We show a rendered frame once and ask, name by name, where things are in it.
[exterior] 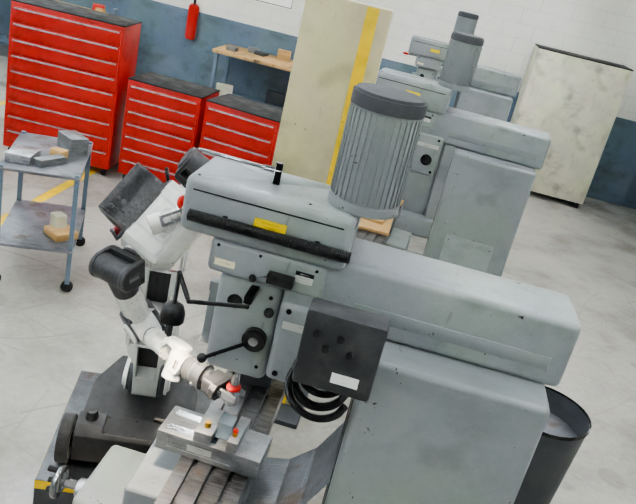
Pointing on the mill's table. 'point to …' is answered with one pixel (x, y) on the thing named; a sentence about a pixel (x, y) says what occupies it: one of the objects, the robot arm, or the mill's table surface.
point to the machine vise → (243, 463)
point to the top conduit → (268, 236)
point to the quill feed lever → (254, 341)
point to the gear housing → (236, 258)
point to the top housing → (269, 208)
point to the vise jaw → (207, 428)
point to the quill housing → (235, 361)
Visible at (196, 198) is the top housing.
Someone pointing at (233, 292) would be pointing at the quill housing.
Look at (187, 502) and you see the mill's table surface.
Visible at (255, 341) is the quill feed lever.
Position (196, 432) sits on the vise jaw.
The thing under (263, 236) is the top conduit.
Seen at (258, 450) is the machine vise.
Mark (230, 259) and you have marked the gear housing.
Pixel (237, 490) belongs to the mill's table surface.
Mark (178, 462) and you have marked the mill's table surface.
